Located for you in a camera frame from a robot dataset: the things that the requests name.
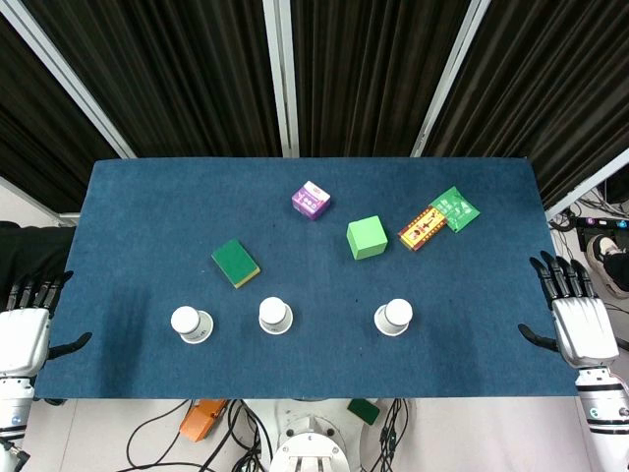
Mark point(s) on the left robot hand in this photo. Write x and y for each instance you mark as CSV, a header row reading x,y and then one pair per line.
x,y
22,334

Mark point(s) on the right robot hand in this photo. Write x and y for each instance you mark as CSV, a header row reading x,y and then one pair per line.
x,y
582,329

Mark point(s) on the white paper cup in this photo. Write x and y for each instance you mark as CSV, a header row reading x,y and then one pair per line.
x,y
274,314
393,316
190,324

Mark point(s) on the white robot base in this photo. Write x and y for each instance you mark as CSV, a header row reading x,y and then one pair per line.
x,y
314,437

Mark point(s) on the white black sneaker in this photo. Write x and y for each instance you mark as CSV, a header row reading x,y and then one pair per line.
x,y
607,260

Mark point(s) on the black power strip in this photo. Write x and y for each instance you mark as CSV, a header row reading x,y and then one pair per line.
x,y
604,222

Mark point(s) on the green sachet packet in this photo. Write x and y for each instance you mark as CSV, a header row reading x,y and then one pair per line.
x,y
455,208

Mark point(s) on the red yellow snack packet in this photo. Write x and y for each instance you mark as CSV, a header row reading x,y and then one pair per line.
x,y
422,229

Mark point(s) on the orange device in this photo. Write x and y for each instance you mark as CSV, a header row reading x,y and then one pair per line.
x,y
201,418

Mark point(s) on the green yellow sponge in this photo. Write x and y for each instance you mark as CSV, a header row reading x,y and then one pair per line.
x,y
236,263

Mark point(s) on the dark green sponge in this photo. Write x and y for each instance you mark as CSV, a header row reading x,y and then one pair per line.
x,y
364,411

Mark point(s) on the light green cube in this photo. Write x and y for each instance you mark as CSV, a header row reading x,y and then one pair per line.
x,y
366,237

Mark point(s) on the blue table cloth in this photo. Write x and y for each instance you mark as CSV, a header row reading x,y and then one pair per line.
x,y
304,354

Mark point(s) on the black curtain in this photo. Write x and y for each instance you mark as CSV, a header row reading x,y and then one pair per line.
x,y
162,69

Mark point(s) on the purple white carton box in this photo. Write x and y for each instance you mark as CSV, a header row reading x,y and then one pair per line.
x,y
310,199

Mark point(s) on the white frame post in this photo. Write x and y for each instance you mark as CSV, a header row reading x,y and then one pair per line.
x,y
449,74
64,74
589,189
281,74

